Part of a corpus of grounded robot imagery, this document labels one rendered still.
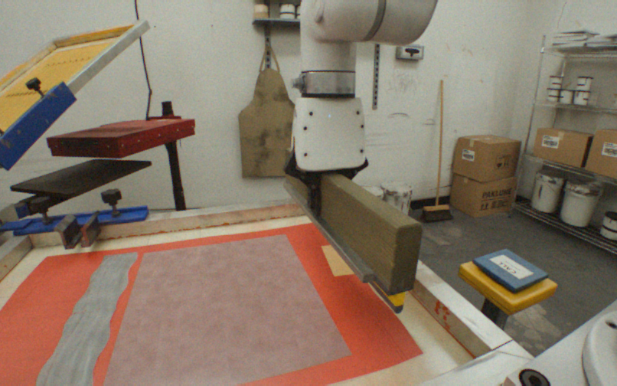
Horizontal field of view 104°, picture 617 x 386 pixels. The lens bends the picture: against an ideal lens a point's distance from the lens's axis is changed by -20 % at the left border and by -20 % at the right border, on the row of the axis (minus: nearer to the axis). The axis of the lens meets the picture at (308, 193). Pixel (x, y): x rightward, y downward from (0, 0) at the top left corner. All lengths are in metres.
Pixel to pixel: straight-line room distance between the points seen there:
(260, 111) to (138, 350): 2.10
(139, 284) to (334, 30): 0.49
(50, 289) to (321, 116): 0.55
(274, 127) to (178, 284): 1.98
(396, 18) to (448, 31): 2.96
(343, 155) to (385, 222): 0.16
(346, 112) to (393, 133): 2.53
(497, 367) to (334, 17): 0.41
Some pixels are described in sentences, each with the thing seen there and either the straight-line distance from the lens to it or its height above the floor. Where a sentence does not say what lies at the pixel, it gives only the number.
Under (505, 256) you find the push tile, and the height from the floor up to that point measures 0.97.
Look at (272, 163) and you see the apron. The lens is 2.47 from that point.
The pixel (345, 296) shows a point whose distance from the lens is 0.49.
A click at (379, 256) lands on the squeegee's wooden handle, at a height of 1.11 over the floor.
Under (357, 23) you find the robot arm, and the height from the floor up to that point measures 1.33.
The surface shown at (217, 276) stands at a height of 0.96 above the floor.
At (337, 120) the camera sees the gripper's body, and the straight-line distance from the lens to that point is 0.40.
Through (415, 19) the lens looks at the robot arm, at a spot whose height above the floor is 1.34.
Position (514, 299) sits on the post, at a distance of 0.57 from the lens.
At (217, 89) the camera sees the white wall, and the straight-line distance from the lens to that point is 2.40.
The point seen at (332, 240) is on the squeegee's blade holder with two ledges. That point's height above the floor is 1.08.
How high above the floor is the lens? 1.27
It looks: 20 degrees down
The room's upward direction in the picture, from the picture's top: straight up
